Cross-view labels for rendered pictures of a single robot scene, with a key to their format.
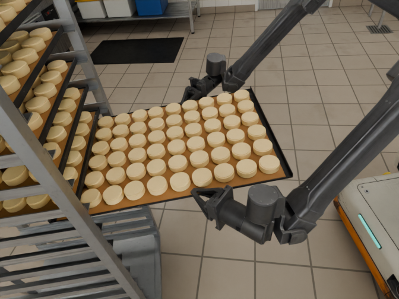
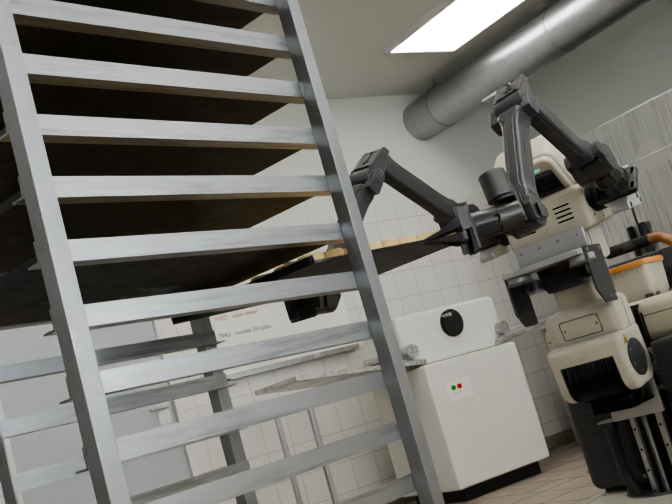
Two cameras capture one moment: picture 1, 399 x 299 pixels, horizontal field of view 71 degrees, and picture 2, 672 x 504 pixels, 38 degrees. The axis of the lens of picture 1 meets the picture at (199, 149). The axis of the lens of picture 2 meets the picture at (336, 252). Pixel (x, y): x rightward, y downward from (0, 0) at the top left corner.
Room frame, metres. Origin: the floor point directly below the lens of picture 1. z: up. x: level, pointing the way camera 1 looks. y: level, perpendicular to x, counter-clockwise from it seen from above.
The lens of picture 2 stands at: (-0.71, 1.59, 0.76)
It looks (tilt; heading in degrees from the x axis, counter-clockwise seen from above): 9 degrees up; 311
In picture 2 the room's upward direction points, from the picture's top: 16 degrees counter-clockwise
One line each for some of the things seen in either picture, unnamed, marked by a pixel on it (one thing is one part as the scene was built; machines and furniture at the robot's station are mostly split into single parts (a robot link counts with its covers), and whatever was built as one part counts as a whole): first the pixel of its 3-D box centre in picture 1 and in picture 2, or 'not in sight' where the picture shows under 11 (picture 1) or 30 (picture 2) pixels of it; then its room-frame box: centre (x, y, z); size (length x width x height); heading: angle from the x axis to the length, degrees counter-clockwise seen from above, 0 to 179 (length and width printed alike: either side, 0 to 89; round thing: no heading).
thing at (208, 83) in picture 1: (202, 88); (298, 299); (0.88, -0.04, 1.02); 0.07 x 0.07 x 0.10; 47
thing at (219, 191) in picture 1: (208, 202); (448, 240); (0.39, 0.00, 1.01); 0.09 x 0.07 x 0.07; 47
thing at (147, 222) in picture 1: (90, 231); not in sight; (0.79, 0.61, 0.33); 0.64 x 0.03 x 0.03; 92
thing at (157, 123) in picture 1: (156, 124); not in sight; (0.70, 0.12, 1.03); 0.05 x 0.05 x 0.02
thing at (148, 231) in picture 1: (97, 239); not in sight; (0.79, 0.61, 0.24); 0.64 x 0.03 x 0.03; 92
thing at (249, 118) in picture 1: (249, 118); not in sight; (0.64, -0.16, 1.04); 0.05 x 0.05 x 0.02
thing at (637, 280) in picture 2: not in sight; (626, 284); (0.64, -1.21, 0.87); 0.23 x 0.15 x 0.11; 2
